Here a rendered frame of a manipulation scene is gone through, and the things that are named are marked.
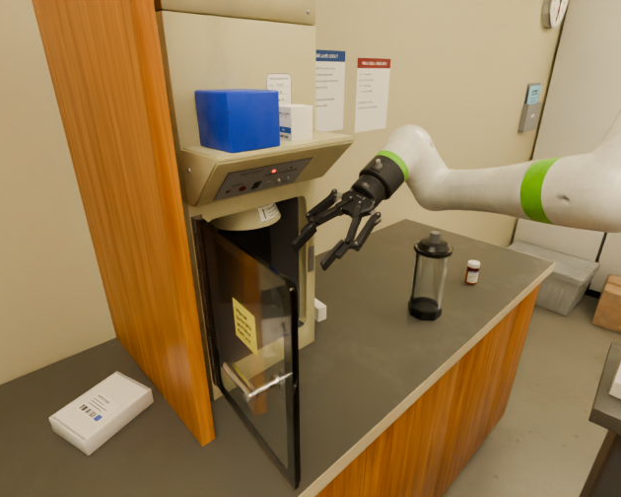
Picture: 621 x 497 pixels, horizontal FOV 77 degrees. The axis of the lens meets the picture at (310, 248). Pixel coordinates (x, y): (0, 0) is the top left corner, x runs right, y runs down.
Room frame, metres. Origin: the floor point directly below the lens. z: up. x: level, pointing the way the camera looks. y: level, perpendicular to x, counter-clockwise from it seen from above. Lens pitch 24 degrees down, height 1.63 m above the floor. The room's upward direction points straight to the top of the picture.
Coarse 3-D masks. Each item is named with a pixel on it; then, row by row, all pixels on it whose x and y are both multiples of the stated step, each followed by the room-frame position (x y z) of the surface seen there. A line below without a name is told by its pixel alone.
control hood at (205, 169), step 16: (288, 144) 0.70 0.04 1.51; (304, 144) 0.71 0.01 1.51; (320, 144) 0.74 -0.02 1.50; (336, 144) 0.77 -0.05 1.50; (192, 160) 0.64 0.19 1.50; (208, 160) 0.60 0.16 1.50; (224, 160) 0.60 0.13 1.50; (240, 160) 0.62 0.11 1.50; (256, 160) 0.64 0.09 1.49; (272, 160) 0.67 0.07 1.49; (288, 160) 0.71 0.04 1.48; (320, 160) 0.79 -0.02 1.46; (336, 160) 0.83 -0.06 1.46; (192, 176) 0.65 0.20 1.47; (208, 176) 0.61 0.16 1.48; (224, 176) 0.63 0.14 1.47; (304, 176) 0.81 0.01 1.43; (320, 176) 0.86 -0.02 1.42; (192, 192) 0.65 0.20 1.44; (208, 192) 0.64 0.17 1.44
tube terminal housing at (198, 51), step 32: (160, 32) 0.68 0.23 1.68; (192, 32) 0.70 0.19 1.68; (224, 32) 0.74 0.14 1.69; (256, 32) 0.79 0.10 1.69; (288, 32) 0.84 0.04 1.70; (192, 64) 0.70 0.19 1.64; (224, 64) 0.74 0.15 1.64; (256, 64) 0.79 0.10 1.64; (288, 64) 0.84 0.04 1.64; (192, 96) 0.69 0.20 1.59; (192, 128) 0.69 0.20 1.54; (256, 192) 0.77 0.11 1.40; (288, 192) 0.83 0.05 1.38; (192, 256) 0.68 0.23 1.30
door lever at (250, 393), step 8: (224, 368) 0.48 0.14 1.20; (232, 368) 0.47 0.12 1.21; (232, 376) 0.46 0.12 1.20; (240, 376) 0.46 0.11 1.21; (272, 376) 0.45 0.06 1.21; (240, 384) 0.44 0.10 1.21; (248, 384) 0.44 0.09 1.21; (264, 384) 0.44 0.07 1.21; (272, 384) 0.44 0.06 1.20; (248, 392) 0.42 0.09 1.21; (256, 392) 0.42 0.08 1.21; (264, 392) 0.44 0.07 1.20; (248, 400) 0.42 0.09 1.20
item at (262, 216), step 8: (256, 208) 0.81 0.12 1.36; (264, 208) 0.82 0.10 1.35; (272, 208) 0.84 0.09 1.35; (224, 216) 0.79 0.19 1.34; (232, 216) 0.79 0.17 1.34; (240, 216) 0.79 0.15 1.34; (248, 216) 0.79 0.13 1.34; (256, 216) 0.80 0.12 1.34; (264, 216) 0.81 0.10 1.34; (272, 216) 0.83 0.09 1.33; (280, 216) 0.86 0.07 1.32; (216, 224) 0.79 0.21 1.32; (224, 224) 0.79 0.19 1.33; (232, 224) 0.78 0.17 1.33; (240, 224) 0.78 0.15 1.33; (248, 224) 0.79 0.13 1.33; (256, 224) 0.79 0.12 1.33; (264, 224) 0.80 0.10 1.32
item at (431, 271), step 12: (432, 252) 0.99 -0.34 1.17; (444, 252) 0.99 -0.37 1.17; (420, 264) 1.01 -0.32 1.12; (432, 264) 0.99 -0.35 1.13; (444, 264) 0.99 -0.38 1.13; (420, 276) 1.00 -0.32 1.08; (432, 276) 0.99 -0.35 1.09; (444, 276) 1.00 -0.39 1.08; (420, 288) 1.00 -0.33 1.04; (432, 288) 0.99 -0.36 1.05; (420, 300) 1.00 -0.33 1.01; (432, 300) 0.99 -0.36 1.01
